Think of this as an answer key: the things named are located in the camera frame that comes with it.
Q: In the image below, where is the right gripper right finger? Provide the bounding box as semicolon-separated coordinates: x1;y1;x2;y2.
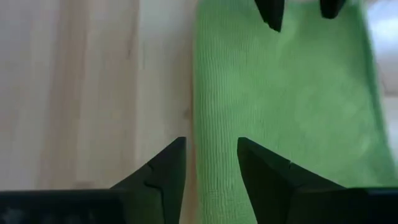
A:
237;137;348;224

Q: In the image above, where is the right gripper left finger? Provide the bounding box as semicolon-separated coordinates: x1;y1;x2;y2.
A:
110;136;187;224

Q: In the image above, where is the bright green microfiber towel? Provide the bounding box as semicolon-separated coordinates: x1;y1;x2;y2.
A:
192;0;398;224

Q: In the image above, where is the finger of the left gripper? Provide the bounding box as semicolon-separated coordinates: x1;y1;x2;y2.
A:
254;0;285;33
319;0;346;19

